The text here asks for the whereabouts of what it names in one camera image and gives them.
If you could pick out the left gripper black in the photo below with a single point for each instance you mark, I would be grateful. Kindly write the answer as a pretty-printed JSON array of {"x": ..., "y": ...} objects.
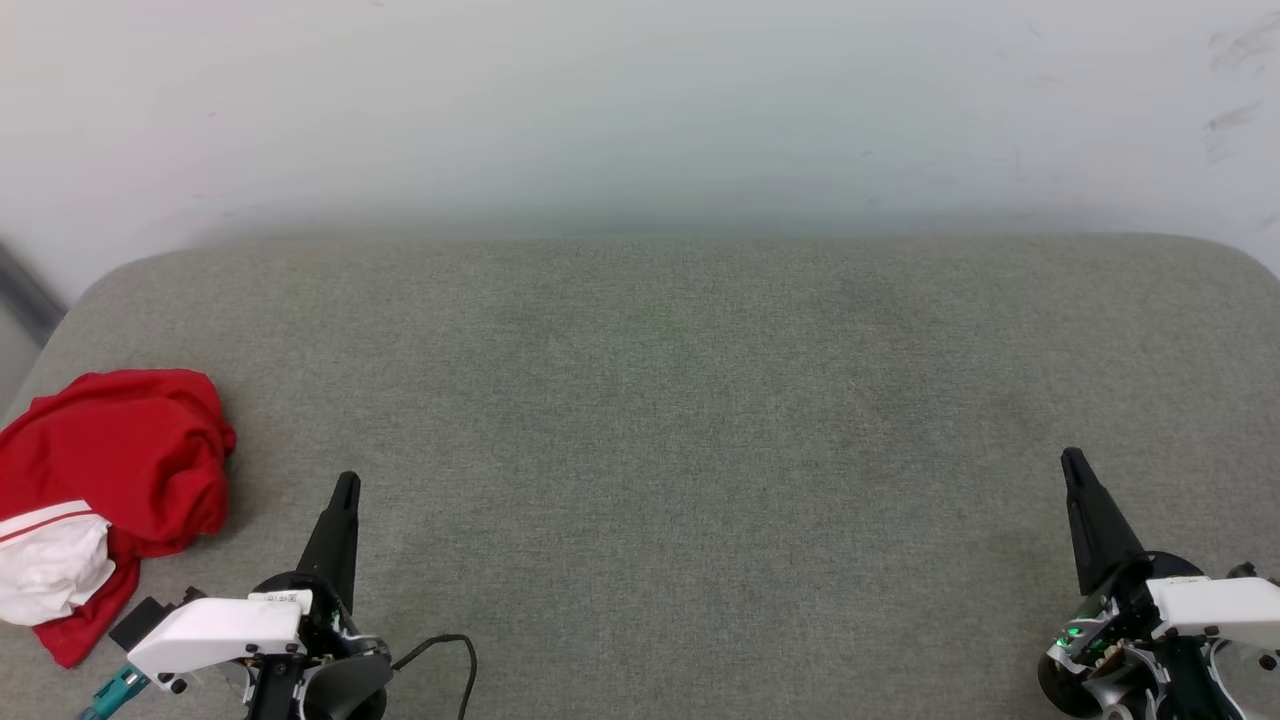
[{"x": 330, "y": 640}]

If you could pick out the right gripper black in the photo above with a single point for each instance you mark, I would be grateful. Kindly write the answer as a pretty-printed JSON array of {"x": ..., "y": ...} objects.
[{"x": 1115, "y": 610}]

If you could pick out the red and white garment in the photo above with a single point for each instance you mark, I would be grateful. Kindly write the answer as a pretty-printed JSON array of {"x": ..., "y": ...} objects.
[{"x": 130, "y": 450}]

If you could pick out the grey fabric sofa cushion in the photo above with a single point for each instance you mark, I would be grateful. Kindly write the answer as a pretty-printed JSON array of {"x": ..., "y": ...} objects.
[{"x": 640, "y": 450}]

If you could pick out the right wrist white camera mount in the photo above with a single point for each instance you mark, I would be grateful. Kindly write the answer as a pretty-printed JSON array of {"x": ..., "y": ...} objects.
[{"x": 1220, "y": 605}]

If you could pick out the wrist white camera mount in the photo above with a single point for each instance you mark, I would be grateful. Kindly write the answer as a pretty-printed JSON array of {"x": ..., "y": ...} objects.
[
  {"x": 215, "y": 630},
  {"x": 1220, "y": 605}
]

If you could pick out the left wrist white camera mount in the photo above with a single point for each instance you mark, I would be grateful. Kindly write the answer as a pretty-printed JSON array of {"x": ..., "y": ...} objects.
[{"x": 215, "y": 630}]

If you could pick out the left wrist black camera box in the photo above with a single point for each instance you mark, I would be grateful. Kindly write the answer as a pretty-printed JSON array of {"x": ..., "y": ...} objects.
[{"x": 142, "y": 620}]

